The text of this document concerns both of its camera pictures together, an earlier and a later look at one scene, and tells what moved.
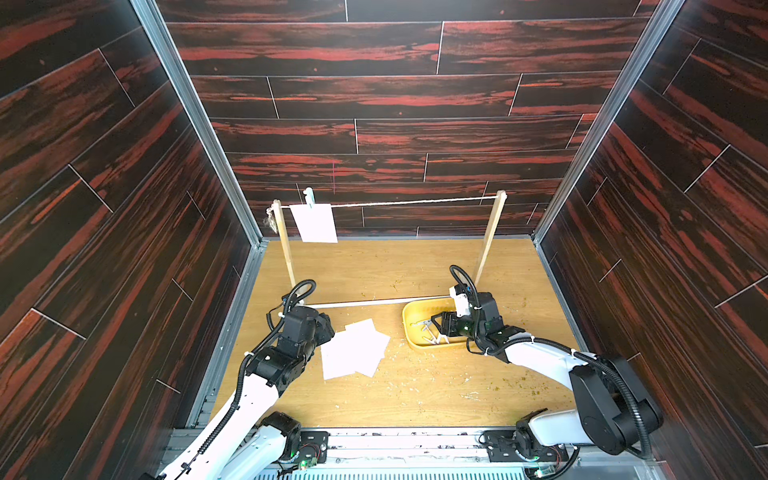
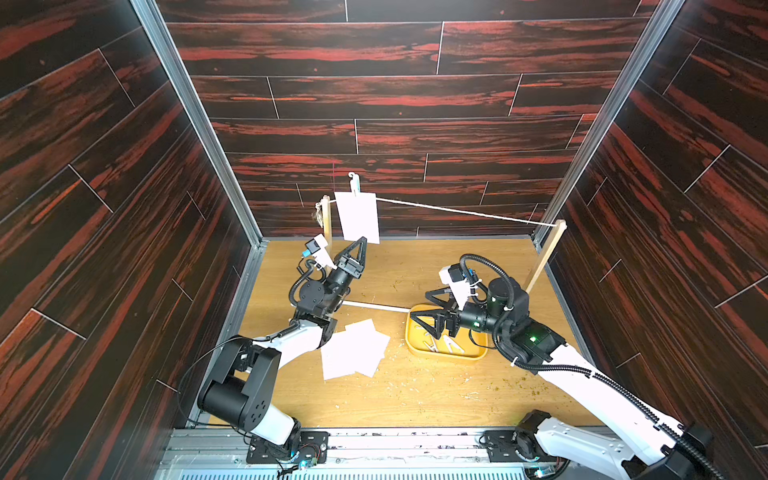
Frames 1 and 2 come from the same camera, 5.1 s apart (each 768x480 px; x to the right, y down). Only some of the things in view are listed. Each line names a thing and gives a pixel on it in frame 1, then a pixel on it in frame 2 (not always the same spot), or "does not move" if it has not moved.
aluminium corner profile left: x=201 y=115 does not move
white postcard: x=316 y=224 → x=359 y=216
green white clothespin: x=310 y=196 → x=354 y=183
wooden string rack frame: x=499 y=202 → x=555 y=240
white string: x=393 y=202 → x=462 y=212
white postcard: x=369 y=349 does not move
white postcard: x=362 y=326 does not move
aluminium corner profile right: x=608 y=120 does not move
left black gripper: x=323 y=327 → x=351 y=271
